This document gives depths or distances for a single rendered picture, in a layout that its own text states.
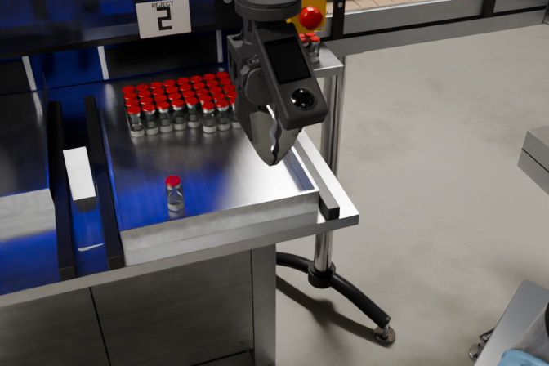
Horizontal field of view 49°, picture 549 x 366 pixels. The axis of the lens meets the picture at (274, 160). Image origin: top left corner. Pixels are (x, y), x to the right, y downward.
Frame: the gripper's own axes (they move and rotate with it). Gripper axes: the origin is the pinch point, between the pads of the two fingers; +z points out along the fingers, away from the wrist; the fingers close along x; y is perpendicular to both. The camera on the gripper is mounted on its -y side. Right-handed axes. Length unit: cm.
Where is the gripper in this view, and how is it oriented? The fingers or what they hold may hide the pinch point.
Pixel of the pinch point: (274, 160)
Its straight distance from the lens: 74.3
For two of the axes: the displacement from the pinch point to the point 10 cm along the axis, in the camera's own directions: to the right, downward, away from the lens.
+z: 0.0, 8.0, 5.9
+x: -9.5, 1.9, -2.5
